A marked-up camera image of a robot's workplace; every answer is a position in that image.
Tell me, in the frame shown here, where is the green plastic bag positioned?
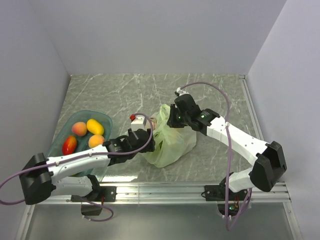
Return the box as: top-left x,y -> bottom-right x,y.
142,104 -> 197,168

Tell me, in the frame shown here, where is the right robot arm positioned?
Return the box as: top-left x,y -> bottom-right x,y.
167,93 -> 287,200

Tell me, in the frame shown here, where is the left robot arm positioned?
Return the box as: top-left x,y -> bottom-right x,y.
19,129 -> 155,205

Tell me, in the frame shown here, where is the fruit inside bag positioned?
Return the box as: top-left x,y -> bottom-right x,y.
150,117 -> 158,130

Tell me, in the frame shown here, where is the orange peach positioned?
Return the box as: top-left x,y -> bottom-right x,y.
88,134 -> 105,149

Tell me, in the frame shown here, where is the yellow mango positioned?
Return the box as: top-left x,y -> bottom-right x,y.
86,118 -> 104,136

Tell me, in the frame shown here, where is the peach in tray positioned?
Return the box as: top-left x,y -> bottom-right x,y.
71,121 -> 88,137

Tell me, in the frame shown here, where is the red chili pepper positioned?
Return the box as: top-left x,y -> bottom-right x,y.
62,135 -> 78,156

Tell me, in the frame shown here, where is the teal plastic tray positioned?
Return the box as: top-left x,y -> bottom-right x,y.
46,109 -> 113,182

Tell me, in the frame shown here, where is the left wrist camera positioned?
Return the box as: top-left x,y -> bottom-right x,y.
129,114 -> 148,132

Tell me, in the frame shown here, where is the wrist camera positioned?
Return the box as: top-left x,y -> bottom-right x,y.
129,114 -> 148,132
174,87 -> 188,97

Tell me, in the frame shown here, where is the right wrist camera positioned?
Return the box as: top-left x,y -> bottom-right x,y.
174,87 -> 188,97

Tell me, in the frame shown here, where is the aluminium rail front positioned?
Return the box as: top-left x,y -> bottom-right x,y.
39,182 -> 291,205

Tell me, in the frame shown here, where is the aluminium rail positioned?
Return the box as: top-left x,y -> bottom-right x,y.
238,75 -> 264,140
39,182 -> 291,205

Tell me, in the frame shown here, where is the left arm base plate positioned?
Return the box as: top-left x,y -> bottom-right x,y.
86,186 -> 117,202

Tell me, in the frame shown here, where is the aluminium rail right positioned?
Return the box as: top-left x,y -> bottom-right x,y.
238,75 -> 264,140

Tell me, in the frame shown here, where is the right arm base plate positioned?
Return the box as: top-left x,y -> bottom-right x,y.
200,184 -> 226,202

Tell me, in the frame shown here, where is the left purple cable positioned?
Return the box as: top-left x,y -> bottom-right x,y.
0,112 -> 154,222

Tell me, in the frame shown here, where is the purple cable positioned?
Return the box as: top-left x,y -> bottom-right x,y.
0,112 -> 154,222
179,82 -> 253,231

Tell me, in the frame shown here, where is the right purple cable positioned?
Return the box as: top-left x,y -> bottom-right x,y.
179,82 -> 253,231

